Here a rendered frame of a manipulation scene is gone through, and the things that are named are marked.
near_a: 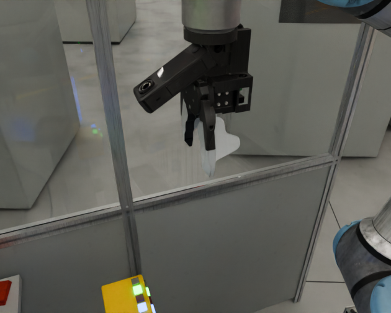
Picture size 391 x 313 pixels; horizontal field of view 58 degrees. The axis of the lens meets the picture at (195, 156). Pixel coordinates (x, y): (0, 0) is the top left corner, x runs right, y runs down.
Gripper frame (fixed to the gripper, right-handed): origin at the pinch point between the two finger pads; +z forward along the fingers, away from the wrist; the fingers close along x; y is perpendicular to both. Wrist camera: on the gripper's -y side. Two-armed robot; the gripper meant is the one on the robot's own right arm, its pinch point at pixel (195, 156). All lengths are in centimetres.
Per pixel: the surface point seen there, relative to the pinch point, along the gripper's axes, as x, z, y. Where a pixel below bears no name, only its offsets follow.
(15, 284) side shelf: 38, 62, -45
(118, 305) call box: 5.9, 40.8, -16.5
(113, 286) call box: 11.1, 40.8, -16.8
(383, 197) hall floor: 98, 148, 191
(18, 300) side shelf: 32, 62, -44
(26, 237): 45, 50, -39
